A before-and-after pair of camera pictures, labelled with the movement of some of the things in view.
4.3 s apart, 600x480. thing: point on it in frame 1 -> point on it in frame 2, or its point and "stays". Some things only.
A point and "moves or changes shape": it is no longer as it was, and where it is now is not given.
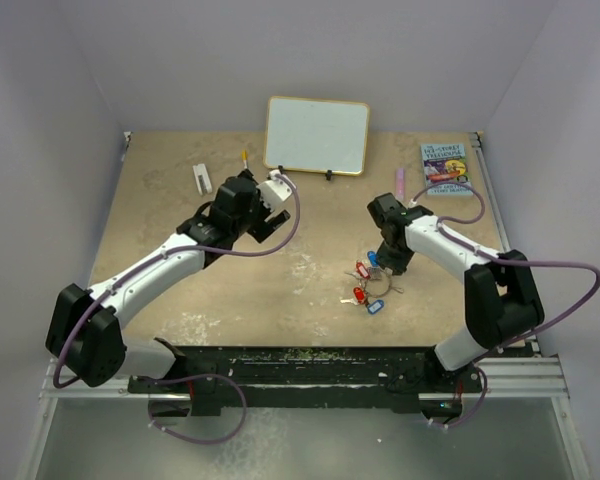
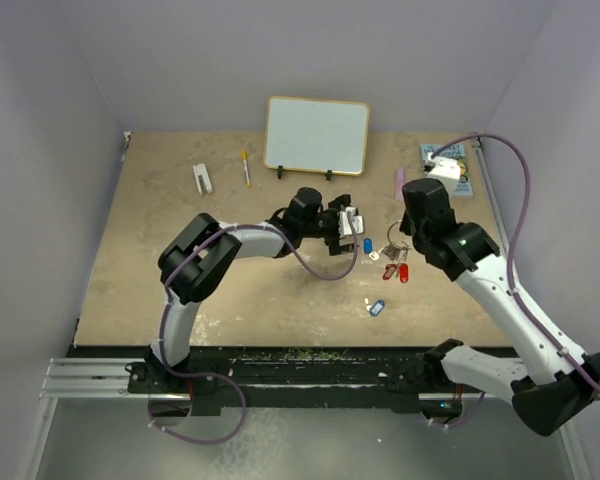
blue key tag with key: (375, 306) stays
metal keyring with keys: (377, 284) moves or changes shape
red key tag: (362, 270) moves or changes shape
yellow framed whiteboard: (316, 135) stays
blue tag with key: (373, 258) moves or changes shape
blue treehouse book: (446, 162) stays
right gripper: (399, 265) -> (407, 223)
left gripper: (271, 222) -> (333, 242)
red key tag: (359, 294) -> (404, 273)
